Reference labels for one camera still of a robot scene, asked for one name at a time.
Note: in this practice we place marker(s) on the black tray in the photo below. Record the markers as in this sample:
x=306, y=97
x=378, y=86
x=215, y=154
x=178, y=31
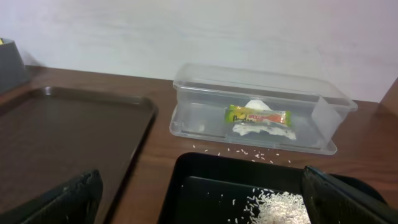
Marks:
x=198, y=181

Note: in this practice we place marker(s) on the rice and food scraps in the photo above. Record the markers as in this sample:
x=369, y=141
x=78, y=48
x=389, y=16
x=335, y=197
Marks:
x=254, y=205

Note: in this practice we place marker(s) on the white crumpled napkin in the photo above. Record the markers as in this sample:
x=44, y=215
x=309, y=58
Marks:
x=273, y=129

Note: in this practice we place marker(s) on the yellow snack wrapper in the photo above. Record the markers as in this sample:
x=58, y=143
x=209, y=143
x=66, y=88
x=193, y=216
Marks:
x=239, y=114

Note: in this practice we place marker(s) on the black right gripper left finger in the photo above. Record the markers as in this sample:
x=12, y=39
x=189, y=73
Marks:
x=75, y=201

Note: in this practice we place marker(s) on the dark brown serving tray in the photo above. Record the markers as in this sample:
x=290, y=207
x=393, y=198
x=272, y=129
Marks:
x=50, y=135

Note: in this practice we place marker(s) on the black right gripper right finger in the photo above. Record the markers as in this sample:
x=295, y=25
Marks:
x=336, y=199

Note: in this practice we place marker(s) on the clear plastic bin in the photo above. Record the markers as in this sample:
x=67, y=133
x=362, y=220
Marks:
x=204, y=93

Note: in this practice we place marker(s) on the grey dish rack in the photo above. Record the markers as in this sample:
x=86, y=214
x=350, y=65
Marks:
x=13, y=71

